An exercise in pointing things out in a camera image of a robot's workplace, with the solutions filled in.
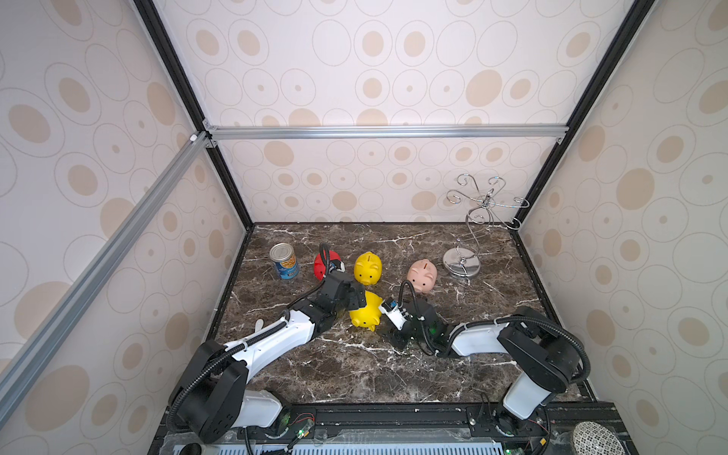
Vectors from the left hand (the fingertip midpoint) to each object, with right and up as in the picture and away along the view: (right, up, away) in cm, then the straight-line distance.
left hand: (362, 289), depth 86 cm
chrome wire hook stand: (+38, +9, +19) cm, 43 cm away
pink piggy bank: (+20, +4, +7) cm, 21 cm away
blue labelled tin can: (-27, +10, +11) cm, 31 cm away
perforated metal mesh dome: (+58, -35, -16) cm, 69 cm away
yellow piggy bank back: (+2, +6, +9) cm, 11 cm away
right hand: (+9, -12, +4) cm, 15 cm away
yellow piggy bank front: (+2, -8, 0) cm, 9 cm away
